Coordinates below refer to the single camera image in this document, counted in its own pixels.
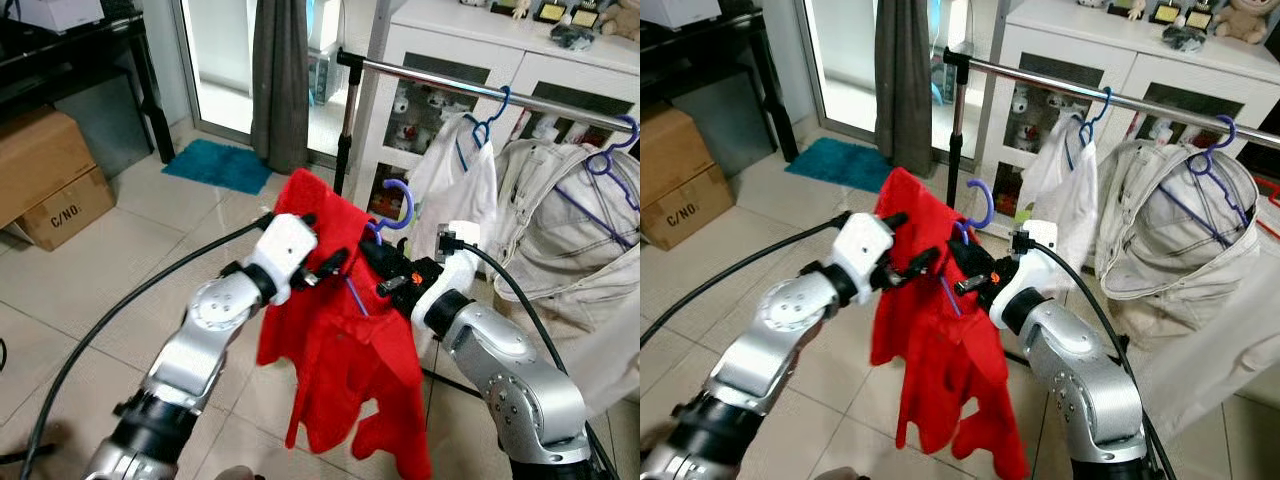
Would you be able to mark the purple plastic clothes hanger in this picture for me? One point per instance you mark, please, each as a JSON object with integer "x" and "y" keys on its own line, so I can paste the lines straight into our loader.
{"x": 407, "y": 203}
{"x": 1232, "y": 130}
{"x": 634, "y": 130}
{"x": 989, "y": 205}

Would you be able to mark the red garment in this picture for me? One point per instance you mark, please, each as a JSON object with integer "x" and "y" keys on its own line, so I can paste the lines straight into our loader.
{"x": 330, "y": 350}
{"x": 940, "y": 360}

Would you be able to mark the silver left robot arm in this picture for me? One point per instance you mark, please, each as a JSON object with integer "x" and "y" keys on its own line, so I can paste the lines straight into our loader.
{"x": 190, "y": 350}
{"x": 770, "y": 330}

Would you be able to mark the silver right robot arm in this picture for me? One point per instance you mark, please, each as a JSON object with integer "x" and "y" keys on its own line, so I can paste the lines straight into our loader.
{"x": 1080, "y": 380}
{"x": 510, "y": 380}

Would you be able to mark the blue plastic clothes hanger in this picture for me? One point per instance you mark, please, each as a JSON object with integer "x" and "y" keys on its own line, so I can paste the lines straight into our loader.
{"x": 506, "y": 102}
{"x": 1108, "y": 102}

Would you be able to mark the teal floor mat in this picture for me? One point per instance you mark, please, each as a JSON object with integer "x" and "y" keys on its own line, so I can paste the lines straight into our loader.
{"x": 840, "y": 163}
{"x": 215, "y": 165}

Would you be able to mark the white shirt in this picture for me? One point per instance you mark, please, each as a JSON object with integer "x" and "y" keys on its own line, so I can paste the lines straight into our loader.
{"x": 455, "y": 195}
{"x": 1060, "y": 190}

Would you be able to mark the grey curtain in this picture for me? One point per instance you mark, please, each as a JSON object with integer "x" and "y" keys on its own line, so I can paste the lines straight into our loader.
{"x": 903, "y": 80}
{"x": 280, "y": 80}

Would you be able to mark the beige jacket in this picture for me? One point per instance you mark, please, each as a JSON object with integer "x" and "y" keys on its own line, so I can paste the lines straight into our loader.
{"x": 1180, "y": 250}
{"x": 560, "y": 240}

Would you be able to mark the sliding glass door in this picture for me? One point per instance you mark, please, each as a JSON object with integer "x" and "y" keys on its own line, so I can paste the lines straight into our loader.
{"x": 225, "y": 60}
{"x": 850, "y": 60}

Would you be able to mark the grey panel board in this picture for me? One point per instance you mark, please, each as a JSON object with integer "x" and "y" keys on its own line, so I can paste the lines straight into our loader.
{"x": 105, "y": 120}
{"x": 725, "y": 120}

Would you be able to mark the printed cardboard box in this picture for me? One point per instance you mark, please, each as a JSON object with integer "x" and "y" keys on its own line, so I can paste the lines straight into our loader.
{"x": 690, "y": 214}
{"x": 75, "y": 212}

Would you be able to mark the white display cabinet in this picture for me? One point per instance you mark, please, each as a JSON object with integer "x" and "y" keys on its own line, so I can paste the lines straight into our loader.
{"x": 1080, "y": 45}
{"x": 470, "y": 45}

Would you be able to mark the large plain cardboard box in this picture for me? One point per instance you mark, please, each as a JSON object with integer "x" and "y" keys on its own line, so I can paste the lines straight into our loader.
{"x": 40, "y": 160}
{"x": 668, "y": 150}

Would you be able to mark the black desk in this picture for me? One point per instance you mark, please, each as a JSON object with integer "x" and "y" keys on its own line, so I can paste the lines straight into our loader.
{"x": 70, "y": 45}
{"x": 700, "y": 35}

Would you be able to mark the dark bundled item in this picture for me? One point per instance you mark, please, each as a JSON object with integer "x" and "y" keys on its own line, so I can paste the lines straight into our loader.
{"x": 572, "y": 38}
{"x": 1184, "y": 39}

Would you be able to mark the white box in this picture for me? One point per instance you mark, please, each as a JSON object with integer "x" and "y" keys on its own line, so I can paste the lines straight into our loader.
{"x": 690, "y": 10}
{"x": 60, "y": 12}

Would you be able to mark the black award plaque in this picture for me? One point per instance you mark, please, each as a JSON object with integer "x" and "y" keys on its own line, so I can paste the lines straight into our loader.
{"x": 585, "y": 17}
{"x": 1165, "y": 12}
{"x": 1197, "y": 18}
{"x": 552, "y": 11}

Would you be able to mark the beige plush toy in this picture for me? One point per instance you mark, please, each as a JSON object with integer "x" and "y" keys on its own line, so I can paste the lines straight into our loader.
{"x": 1245, "y": 20}
{"x": 622, "y": 20}

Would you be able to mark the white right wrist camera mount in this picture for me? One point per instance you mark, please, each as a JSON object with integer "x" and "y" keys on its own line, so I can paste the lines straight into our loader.
{"x": 1030, "y": 270}
{"x": 455, "y": 265}

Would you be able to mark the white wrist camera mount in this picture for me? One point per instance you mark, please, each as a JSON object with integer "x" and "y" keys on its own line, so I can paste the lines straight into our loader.
{"x": 862, "y": 245}
{"x": 1030, "y": 270}
{"x": 455, "y": 265}
{"x": 280, "y": 250}

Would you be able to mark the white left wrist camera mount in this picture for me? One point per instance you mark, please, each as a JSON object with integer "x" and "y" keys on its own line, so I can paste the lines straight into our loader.
{"x": 862, "y": 245}
{"x": 280, "y": 250}

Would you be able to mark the black clothes rack post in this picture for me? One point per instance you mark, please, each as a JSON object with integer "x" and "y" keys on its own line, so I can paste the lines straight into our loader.
{"x": 955, "y": 150}
{"x": 347, "y": 140}

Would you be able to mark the metal clothes rail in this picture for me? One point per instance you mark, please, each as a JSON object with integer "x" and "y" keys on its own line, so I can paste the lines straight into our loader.
{"x": 1040, "y": 80}
{"x": 440, "y": 80}

